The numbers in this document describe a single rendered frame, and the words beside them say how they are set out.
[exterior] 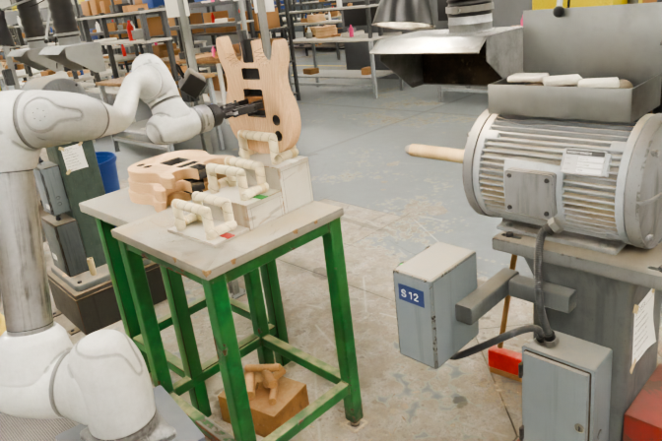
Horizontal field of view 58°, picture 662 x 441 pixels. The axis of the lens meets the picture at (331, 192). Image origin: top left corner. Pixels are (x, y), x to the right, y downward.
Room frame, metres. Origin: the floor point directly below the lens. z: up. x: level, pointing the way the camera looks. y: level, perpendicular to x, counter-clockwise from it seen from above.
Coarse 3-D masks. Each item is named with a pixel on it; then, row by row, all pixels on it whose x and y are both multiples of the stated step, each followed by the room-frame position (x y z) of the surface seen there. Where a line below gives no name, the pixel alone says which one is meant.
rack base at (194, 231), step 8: (192, 224) 1.92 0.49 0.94; (200, 224) 1.91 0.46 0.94; (216, 224) 1.89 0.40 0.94; (176, 232) 1.87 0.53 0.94; (184, 232) 1.86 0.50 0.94; (192, 232) 1.85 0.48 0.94; (200, 232) 1.84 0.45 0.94; (232, 232) 1.80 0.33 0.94; (240, 232) 1.80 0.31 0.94; (200, 240) 1.77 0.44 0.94; (208, 240) 1.76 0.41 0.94; (216, 240) 1.75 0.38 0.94; (224, 240) 1.75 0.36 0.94
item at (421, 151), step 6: (414, 144) 1.44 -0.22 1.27; (414, 150) 1.42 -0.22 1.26; (420, 150) 1.41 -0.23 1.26; (426, 150) 1.40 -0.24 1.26; (432, 150) 1.39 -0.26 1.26; (438, 150) 1.37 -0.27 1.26; (444, 150) 1.36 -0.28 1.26; (450, 150) 1.35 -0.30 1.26; (456, 150) 1.34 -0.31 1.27; (462, 150) 1.34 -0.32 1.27; (414, 156) 1.43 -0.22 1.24; (420, 156) 1.41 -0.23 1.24; (426, 156) 1.40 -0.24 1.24; (432, 156) 1.38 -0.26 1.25; (438, 156) 1.37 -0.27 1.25; (444, 156) 1.36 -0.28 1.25; (450, 156) 1.34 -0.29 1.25; (456, 156) 1.33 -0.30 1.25; (462, 156) 1.32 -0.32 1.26; (462, 162) 1.33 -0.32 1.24
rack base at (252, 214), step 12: (204, 192) 2.02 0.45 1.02; (228, 192) 1.99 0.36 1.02; (276, 192) 1.93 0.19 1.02; (204, 204) 1.99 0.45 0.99; (240, 204) 1.85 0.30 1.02; (252, 204) 1.85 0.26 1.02; (264, 204) 1.88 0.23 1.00; (276, 204) 1.92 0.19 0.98; (216, 216) 1.95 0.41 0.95; (240, 216) 1.85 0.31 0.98; (252, 216) 1.84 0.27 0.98; (264, 216) 1.88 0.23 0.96; (276, 216) 1.91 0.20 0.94; (252, 228) 1.83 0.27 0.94
